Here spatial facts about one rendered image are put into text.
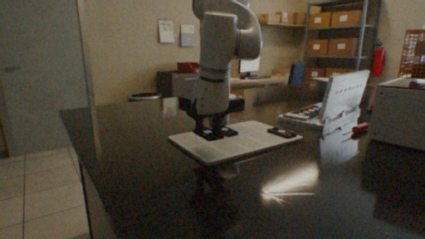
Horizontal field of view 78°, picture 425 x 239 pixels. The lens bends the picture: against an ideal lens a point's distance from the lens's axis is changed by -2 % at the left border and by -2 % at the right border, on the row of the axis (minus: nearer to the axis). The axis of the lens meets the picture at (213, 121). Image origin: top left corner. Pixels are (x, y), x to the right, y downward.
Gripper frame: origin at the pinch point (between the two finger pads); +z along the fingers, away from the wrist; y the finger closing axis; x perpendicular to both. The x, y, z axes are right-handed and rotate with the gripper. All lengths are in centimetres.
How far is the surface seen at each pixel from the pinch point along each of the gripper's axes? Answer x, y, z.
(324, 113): 3, -51, 1
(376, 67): -155, -403, 38
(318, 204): 36.1, -5.6, 1.1
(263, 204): 30.2, 3.9, 2.4
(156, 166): 1.6, 16.2, 8.4
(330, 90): 2, -51, -8
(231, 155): 7.6, -4.1, 6.1
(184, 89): -249, -117, 84
